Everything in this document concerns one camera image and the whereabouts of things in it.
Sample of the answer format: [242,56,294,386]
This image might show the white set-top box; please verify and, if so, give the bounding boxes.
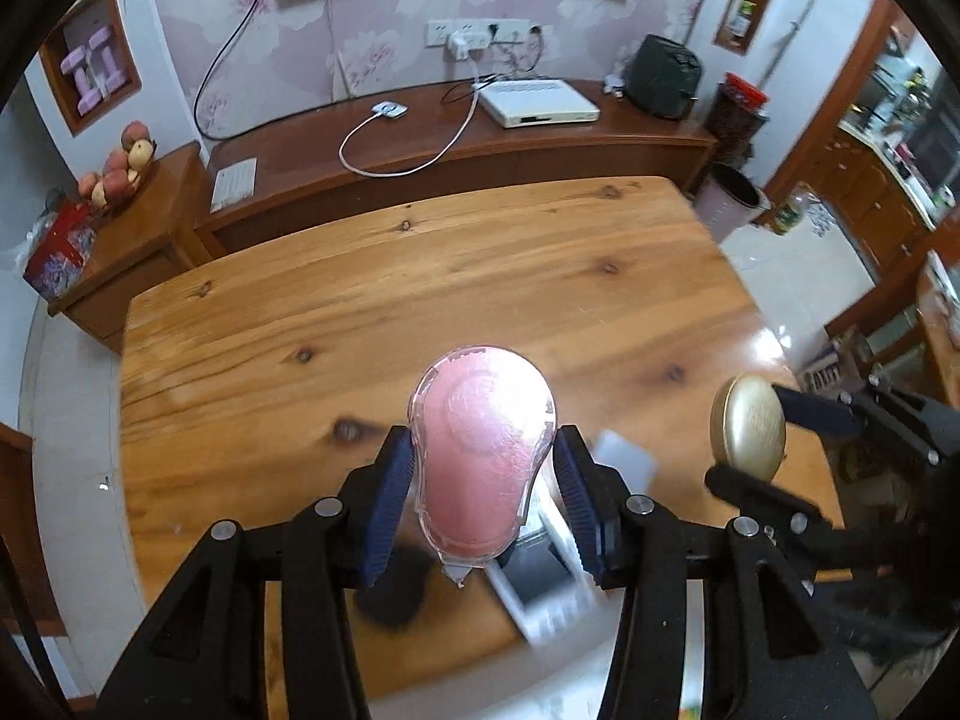
[478,79,602,130]

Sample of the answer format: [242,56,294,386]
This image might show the wooden chair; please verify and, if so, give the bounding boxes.
[825,255,960,410]

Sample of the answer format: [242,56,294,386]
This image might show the dark jar with red lid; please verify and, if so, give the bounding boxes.
[705,73,770,158]

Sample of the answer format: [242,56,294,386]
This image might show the white open box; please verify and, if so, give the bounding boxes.
[484,499,601,646]

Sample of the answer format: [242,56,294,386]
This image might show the wooden side cabinet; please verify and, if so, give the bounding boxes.
[49,142,215,352]

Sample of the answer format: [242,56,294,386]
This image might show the metal rod on wall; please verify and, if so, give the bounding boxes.
[757,0,818,95]

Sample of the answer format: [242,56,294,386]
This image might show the long wooden television cabinet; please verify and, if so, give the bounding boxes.
[196,79,719,256]

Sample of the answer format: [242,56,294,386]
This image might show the white wall socket strip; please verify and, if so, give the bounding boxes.
[426,17,526,47]

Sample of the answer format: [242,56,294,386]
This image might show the black cables at socket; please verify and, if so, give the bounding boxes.
[487,24,545,83]

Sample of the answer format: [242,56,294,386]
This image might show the pink dumbbell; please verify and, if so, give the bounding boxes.
[60,45,95,110]
[86,28,125,95]

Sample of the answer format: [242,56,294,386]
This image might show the black television cable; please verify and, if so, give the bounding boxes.
[193,0,282,142]

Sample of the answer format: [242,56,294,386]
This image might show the pink correction tape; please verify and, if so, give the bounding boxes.
[409,345,560,587]

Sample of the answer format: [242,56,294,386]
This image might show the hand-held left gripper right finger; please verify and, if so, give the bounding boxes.
[553,425,878,720]

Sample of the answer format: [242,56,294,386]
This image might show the pink trash bin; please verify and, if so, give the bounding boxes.
[694,163,770,241]

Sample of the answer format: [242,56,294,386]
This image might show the wooden kitchen cabinet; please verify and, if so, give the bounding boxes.
[810,127,942,271]

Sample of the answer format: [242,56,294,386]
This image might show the cooking oil bottle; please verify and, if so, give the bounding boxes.
[772,191,815,236]

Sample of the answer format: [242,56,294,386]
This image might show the pile of peaches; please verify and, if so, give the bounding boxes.
[79,121,160,205]

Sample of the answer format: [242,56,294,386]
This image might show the gold round compact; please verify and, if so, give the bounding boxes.
[710,373,787,482]

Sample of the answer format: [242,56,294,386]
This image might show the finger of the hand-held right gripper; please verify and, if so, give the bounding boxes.
[772,382,942,466]
[705,463,901,582]

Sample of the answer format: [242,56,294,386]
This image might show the white charging cable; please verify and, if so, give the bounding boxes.
[339,56,481,179]

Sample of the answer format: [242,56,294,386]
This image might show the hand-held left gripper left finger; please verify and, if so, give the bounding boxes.
[97,426,417,720]

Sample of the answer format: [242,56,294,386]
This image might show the red patterned tissue box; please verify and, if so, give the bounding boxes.
[22,199,98,299]

